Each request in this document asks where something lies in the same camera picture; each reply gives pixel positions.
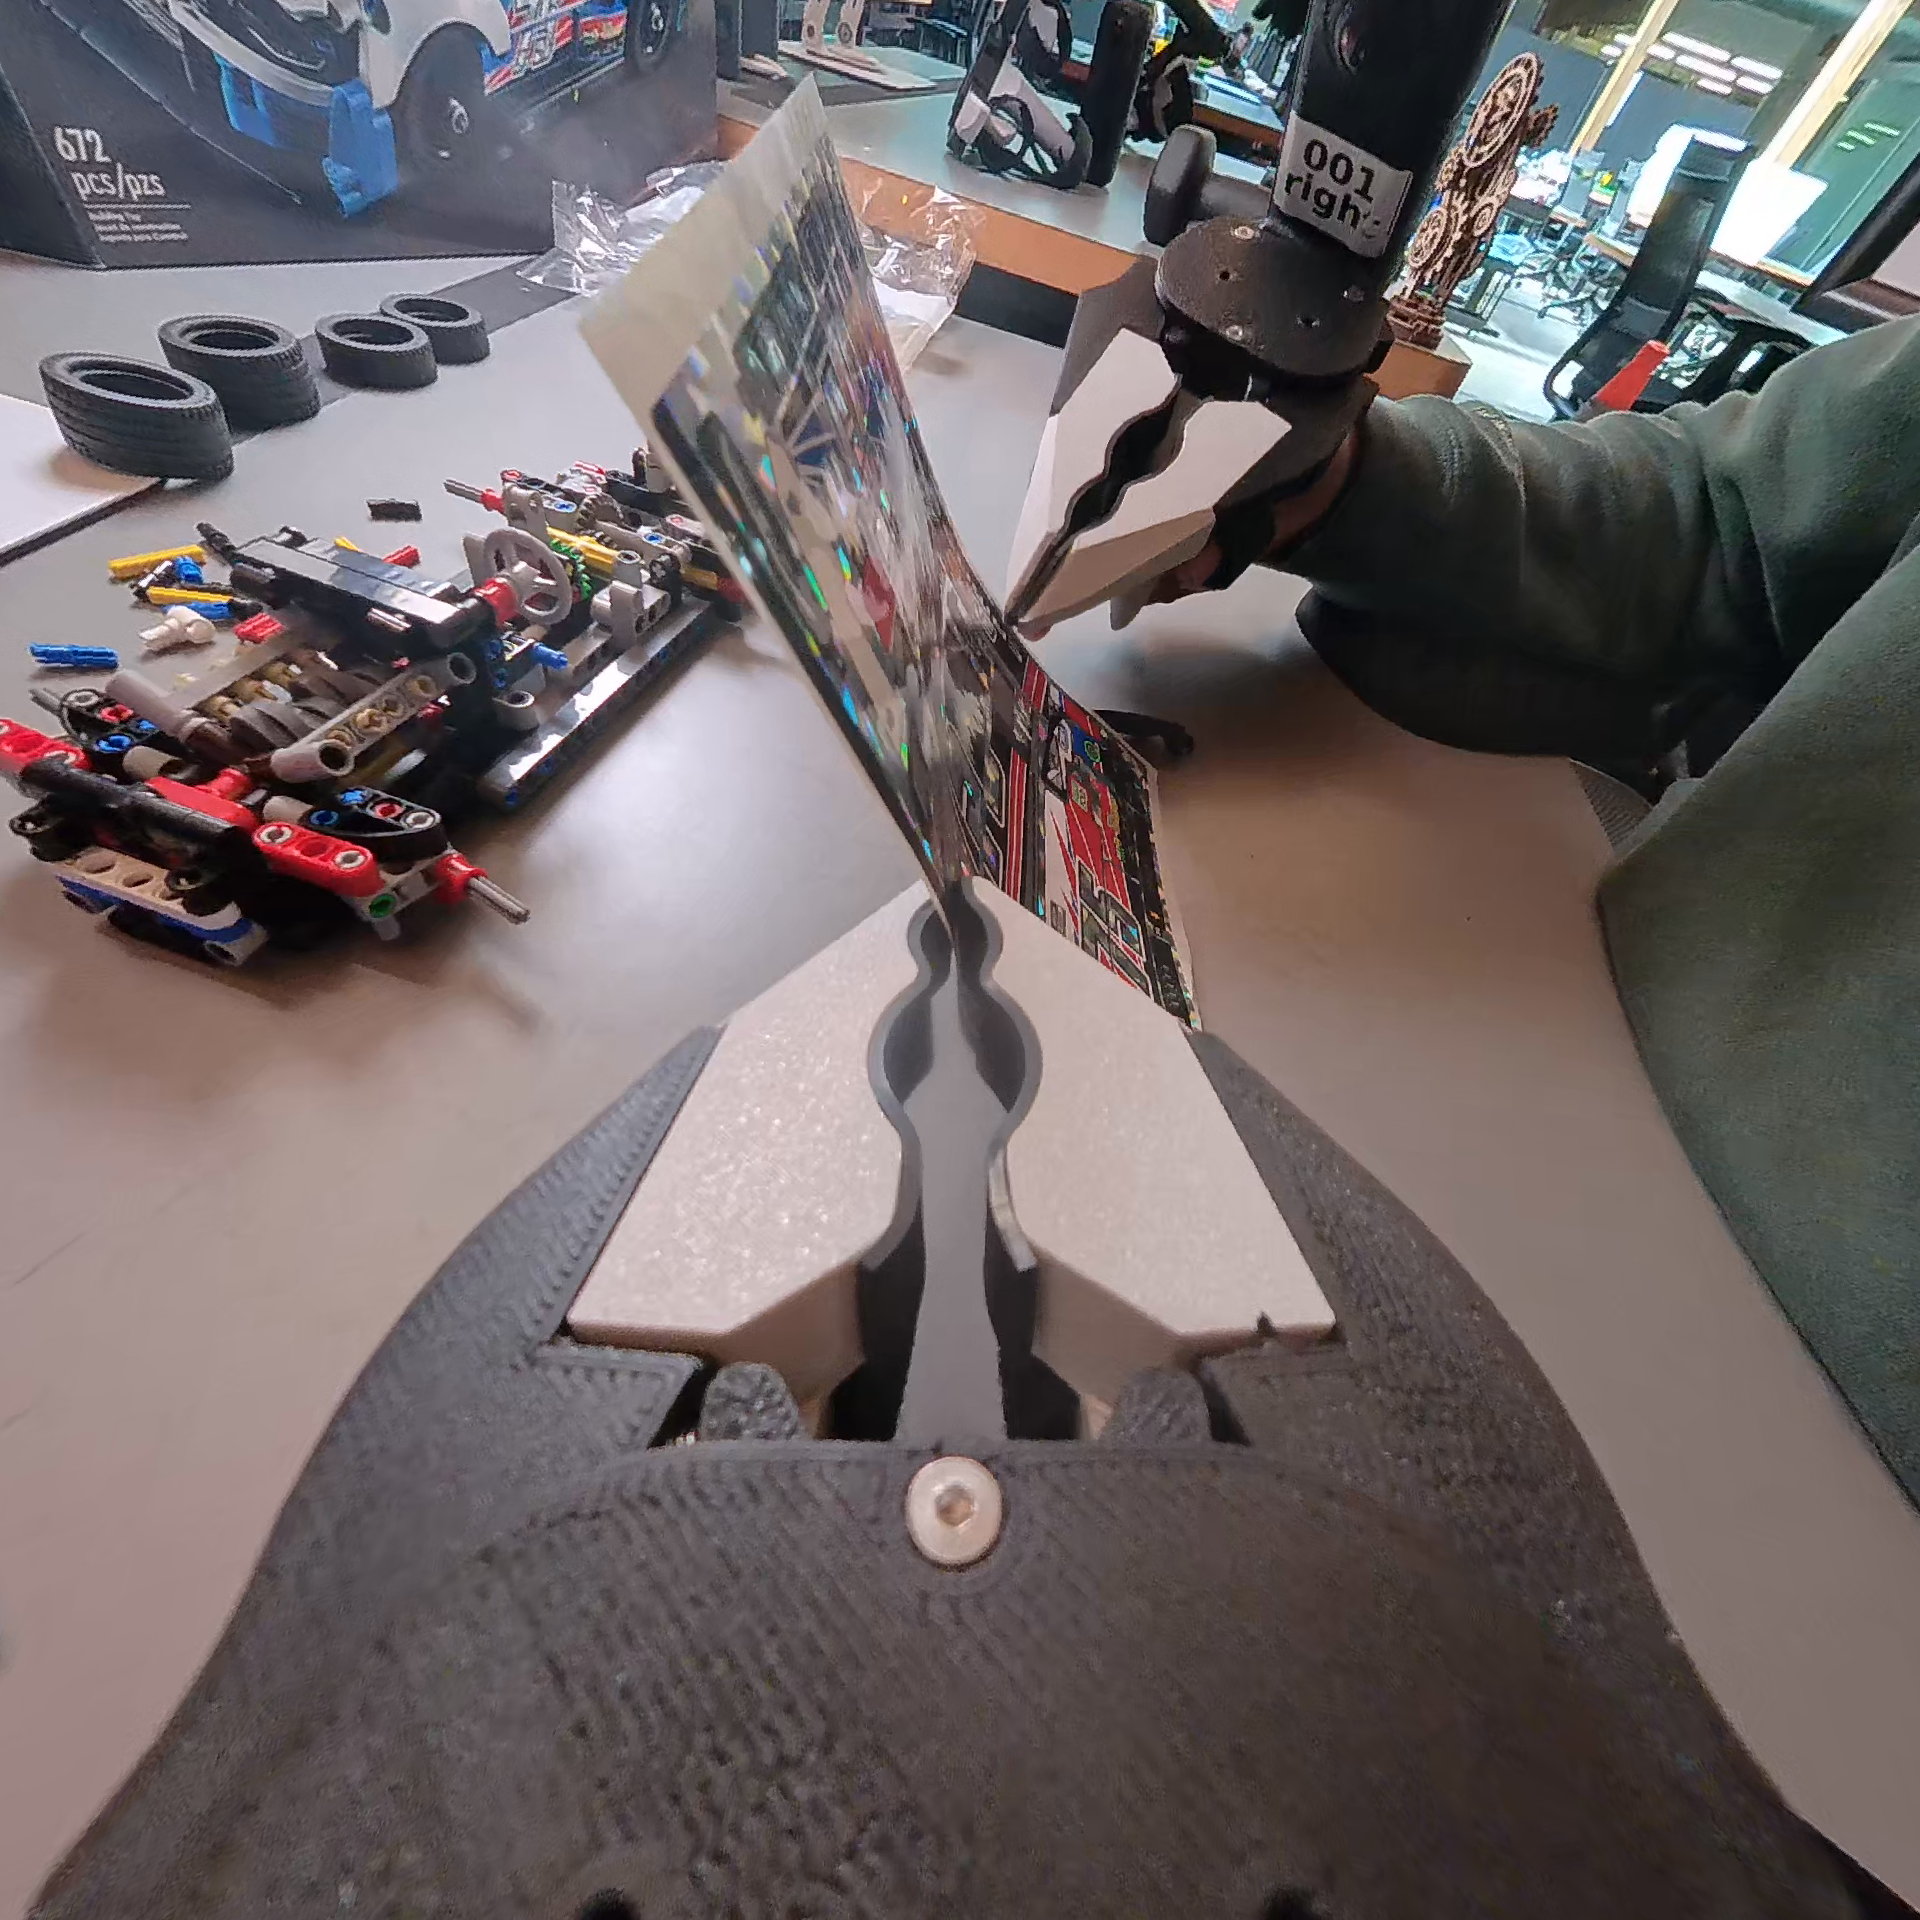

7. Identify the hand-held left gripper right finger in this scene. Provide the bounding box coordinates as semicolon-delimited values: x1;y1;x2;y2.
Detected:
966;878;1339;1441

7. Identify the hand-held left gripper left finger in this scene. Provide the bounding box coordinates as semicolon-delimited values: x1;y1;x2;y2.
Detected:
568;878;962;1441

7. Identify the black office chair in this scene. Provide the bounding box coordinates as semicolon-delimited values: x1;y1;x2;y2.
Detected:
1545;129;1749;424

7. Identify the partly built lego car chassis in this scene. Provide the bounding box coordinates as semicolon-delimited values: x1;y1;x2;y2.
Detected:
0;451;752;969

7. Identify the person's right forearm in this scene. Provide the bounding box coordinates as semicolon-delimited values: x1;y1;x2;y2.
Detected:
1276;306;1920;783

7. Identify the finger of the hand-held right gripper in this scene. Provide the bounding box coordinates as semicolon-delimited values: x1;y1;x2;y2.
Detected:
1000;321;1190;625
1024;393;1298;633

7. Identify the wooden mechanical gear model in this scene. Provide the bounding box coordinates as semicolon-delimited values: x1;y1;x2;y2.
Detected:
1388;54;1562;350

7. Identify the person's right hand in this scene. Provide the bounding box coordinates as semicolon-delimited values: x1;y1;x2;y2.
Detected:
1177;424;1362;595

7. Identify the holographic lego sticker sheet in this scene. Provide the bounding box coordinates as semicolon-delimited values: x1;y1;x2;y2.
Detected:
576;75;1205;1033

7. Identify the black rubber toy tire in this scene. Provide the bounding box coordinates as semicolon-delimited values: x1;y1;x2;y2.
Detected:
316;311;441;393
38;350;238;486
379;294;492;366
158;311;322;432

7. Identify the clear empty plastic bag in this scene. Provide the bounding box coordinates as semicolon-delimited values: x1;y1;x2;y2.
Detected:
516;159;977;376

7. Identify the wooden edged grey table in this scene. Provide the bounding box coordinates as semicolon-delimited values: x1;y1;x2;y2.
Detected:
721;59;1480;401

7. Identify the black dumbbell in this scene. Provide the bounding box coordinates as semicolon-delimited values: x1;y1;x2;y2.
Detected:
1144;129;1277;250

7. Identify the black lego set box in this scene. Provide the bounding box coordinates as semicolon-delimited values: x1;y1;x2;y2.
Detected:
0;0;721;270

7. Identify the pile of loose lego pieces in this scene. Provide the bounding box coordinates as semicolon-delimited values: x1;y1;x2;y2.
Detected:
30;527;289;676

